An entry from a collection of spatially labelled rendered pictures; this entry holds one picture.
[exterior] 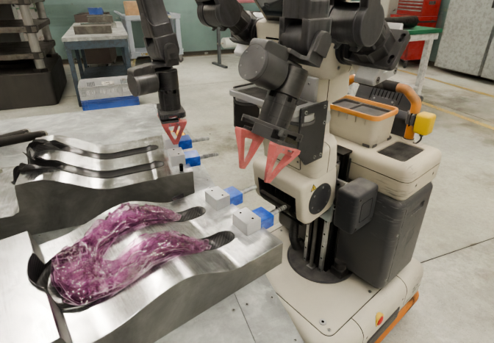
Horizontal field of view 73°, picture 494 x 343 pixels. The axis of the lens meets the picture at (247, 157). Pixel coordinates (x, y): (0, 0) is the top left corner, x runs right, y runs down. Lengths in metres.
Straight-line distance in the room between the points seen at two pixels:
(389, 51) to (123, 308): 0.68
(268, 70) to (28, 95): 4.40
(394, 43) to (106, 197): 0.72
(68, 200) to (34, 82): 3.96
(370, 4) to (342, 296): 1.03
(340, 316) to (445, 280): 0.83
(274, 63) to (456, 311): 1.58
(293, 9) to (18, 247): 0.60
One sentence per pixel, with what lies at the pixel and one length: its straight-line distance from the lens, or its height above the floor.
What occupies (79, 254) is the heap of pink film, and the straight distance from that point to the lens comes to 0.65.
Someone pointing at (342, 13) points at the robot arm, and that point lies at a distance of 0.69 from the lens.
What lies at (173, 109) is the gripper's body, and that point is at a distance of 0.93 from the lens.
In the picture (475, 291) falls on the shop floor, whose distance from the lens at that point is 2.04.
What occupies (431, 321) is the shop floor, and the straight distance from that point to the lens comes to 1.81.
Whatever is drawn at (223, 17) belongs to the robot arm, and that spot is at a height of 1.23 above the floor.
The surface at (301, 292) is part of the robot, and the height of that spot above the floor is 0.28.
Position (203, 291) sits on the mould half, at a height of 0.85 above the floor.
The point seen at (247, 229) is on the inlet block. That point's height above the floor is 0.87.
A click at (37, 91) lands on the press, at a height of 0.19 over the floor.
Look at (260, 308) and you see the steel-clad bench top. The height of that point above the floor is 0.80.
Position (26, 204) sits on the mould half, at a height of 0.88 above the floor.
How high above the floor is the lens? 1.30
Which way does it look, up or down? 27 degrees down
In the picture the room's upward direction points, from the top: straight up
